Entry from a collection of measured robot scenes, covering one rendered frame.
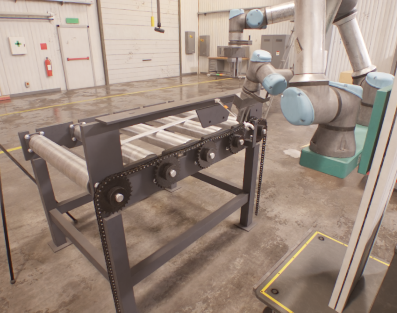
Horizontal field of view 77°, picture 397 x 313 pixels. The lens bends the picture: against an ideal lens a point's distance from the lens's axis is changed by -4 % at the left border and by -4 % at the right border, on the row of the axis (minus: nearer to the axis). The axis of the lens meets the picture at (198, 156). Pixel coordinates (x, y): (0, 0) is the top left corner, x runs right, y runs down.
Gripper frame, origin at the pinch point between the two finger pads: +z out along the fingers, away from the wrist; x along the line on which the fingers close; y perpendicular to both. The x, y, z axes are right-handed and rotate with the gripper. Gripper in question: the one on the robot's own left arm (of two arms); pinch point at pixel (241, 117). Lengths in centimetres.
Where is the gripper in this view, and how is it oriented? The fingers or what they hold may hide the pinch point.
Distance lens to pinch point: 123.7
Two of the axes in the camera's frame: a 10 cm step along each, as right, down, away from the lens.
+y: -5.9, -6.4, 4.9
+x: -8.0, 3.5, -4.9
